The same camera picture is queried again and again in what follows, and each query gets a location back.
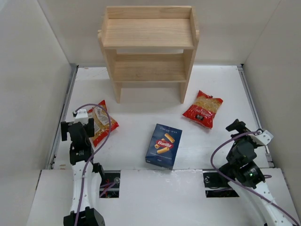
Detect red pasta bag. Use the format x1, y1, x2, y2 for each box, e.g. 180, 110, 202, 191
87, 106, 109, 147
182, 90, 223, 129

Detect blue Barilla pasta box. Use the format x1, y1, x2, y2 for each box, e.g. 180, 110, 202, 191
145, 123, 182, 170

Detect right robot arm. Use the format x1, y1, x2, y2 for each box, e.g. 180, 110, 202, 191
216, 119, 299, 226

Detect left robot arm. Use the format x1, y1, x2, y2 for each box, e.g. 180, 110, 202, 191
61, 118, 105, 226

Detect wooden two-tier shelf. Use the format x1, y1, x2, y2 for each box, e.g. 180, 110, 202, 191
97, 6, 200, 102

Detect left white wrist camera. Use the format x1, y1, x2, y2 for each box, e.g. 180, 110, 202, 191
73, 108, 88, 125

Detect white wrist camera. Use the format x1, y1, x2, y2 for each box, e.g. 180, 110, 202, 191
73, 108, 88, 125
253, 130, 274, 146

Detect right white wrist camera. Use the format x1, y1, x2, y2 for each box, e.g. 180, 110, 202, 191
253, 130, 274, 146

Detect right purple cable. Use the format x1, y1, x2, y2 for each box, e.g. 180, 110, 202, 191
210, 131, 301, 224

